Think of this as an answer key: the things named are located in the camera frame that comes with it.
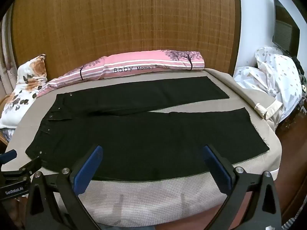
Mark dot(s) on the dark clothes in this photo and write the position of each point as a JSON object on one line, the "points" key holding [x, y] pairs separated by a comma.
{"points": [[299, 69]]}

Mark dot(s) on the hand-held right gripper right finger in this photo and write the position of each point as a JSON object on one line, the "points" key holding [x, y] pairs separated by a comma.
{"points": [[215, 169]]}

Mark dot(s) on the wooden headboard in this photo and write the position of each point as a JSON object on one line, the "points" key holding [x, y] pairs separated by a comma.
{"points": [[120, 16]]}

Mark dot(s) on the black flat television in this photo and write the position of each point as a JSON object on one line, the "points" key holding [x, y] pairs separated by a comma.
{"points": [[285, 28]]}

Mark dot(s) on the black pants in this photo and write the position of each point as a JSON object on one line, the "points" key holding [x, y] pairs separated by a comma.
{"points": [[144, 136]]}

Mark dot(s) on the white spotted duvet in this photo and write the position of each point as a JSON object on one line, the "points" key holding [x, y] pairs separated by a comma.
{"points": [[275, 76]]}

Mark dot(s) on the beige woven bed mat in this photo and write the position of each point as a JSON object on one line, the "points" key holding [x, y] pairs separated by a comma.
{"points": [[156, 191]]}

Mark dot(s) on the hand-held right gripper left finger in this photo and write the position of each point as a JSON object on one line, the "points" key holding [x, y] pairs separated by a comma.
{"points": [[88, 170]]}

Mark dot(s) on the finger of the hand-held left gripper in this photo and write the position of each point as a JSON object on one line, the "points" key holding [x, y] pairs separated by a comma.
{"points": [[7, 157], [22, 169]]}

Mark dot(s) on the white floral pillow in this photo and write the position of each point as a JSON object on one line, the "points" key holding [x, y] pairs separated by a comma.
{"points": [[24, 88]]}

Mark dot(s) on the patterned curtain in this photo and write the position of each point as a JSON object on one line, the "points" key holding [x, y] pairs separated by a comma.
{"points": [[6, 64]]}

